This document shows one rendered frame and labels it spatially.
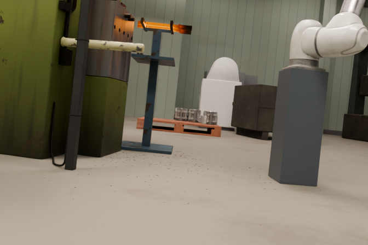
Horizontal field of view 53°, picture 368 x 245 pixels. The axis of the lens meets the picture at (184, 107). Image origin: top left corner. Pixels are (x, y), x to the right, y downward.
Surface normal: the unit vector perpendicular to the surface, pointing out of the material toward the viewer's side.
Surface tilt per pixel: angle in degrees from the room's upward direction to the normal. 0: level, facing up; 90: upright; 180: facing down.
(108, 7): 90
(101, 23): 90
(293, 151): 90
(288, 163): 90
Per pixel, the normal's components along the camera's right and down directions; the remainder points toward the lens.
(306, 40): -0.73, -0.06
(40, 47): -0.15, -0.01
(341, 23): -0.51, -0.52
